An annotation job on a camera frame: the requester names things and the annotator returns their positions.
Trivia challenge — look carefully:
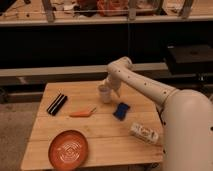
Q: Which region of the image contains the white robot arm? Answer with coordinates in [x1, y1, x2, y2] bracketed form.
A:
[104, 57, 213, 171]

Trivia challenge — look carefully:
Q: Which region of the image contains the orange carrot toy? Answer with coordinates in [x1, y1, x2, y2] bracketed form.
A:
[69, 107, 97, 117]

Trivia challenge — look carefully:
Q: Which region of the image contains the orange ribbed plate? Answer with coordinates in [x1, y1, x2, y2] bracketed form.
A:
[48, 130, 88, 171]

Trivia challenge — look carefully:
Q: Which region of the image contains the wooden table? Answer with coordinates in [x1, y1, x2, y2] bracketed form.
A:
[21, 81, 163, 171]

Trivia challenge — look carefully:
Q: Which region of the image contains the blue sponge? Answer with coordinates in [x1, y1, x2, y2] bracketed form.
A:
[113, 103, 130, 120]

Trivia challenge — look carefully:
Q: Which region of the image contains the white labelled bottle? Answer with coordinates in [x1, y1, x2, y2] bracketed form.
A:
[130, 122, 159, 144]

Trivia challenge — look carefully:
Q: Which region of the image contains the black box on shelf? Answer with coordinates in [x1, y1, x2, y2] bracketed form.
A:
[166, 45, 213, 74]

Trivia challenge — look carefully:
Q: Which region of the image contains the white ceramic cup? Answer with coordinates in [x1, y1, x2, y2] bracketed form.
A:
[98, 85, 111, 103]

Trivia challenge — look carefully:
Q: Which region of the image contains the black white-striped block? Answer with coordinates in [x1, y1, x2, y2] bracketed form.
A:
[47, 94, 67, 116]

